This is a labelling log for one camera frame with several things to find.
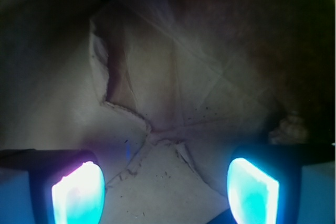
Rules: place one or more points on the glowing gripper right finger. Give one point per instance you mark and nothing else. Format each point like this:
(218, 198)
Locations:
(282, 183)

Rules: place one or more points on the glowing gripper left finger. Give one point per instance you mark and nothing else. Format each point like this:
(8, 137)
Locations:
(51, 186)

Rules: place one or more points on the orange spiral sea shell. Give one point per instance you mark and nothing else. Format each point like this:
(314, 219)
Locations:
(290, 130)

